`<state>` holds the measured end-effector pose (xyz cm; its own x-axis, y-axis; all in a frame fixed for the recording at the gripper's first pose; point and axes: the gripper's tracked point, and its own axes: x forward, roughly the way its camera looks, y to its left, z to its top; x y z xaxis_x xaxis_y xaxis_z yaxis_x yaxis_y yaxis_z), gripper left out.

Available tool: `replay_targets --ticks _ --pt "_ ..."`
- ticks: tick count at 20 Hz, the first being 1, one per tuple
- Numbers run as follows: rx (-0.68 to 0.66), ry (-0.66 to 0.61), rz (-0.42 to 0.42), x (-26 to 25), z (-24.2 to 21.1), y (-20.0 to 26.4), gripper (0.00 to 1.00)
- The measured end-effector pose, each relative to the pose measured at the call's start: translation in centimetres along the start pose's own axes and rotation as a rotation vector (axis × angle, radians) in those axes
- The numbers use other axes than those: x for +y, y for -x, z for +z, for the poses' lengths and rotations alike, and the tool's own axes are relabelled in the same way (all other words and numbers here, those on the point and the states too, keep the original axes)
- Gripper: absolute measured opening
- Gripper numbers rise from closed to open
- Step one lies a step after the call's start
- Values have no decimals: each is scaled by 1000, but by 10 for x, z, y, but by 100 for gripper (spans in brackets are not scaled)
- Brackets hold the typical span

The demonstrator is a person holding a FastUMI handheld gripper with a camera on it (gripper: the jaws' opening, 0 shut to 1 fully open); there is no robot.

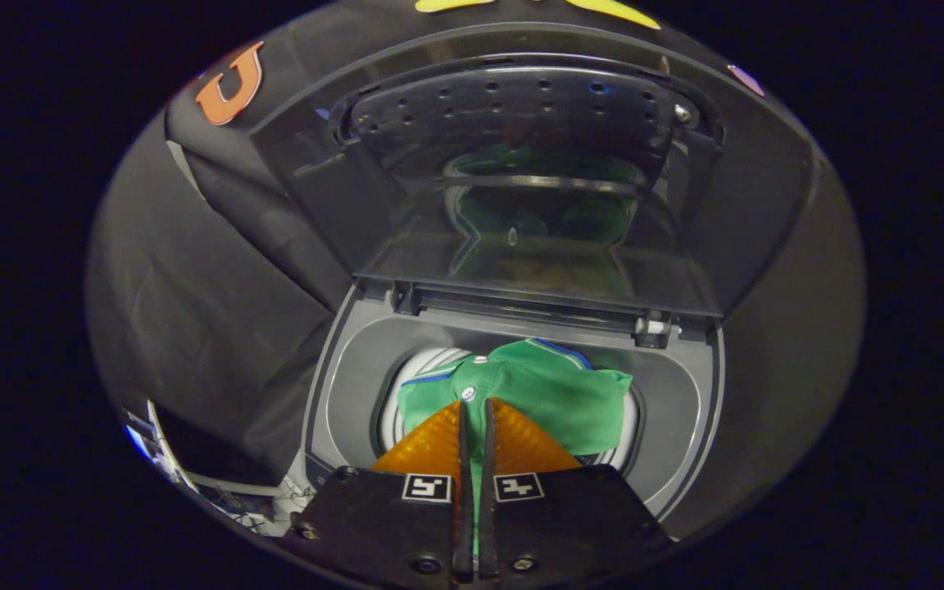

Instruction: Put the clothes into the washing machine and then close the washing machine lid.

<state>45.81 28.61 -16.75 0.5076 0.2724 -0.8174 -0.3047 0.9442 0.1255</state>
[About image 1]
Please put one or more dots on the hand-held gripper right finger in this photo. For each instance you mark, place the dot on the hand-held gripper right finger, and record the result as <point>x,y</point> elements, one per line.
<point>487,492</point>

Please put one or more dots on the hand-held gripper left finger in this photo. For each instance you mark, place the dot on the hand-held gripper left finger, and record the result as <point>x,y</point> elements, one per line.
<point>464,492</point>

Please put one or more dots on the green polo shirt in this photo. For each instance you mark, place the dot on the green polo shirt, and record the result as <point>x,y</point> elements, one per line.
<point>554,393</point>

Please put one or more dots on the dark washing machine lid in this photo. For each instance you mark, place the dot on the dark washing machine lid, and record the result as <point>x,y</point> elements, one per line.
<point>751,197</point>

